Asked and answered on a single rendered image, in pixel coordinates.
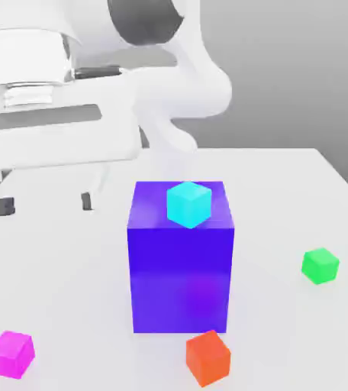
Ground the small orange cube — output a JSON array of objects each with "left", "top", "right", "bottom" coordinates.
[{"left": 185, "top": 329, "right": 232, "bottom": 389}]

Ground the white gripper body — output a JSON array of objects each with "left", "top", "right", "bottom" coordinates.
[{"left": 0, "top": 72, "right": 145, "bottom": 173}]

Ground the large purple box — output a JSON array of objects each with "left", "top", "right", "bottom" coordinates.
[{"left": 127, "top": 180, "right": 236, "bottom": 334}]

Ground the small magenta cube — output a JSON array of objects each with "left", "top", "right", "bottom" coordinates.
[{"left": 0, "top": 330, "right": 37, "bottom": 380}]

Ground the small green cube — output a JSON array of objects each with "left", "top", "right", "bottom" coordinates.
[{"left": 301, "top": 247, "right": 341, "bottom": 286}]

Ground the small cyan cube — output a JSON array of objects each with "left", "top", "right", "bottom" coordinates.
[{"left": 166, "top": 180, "right": 214, "bottom": 231}]

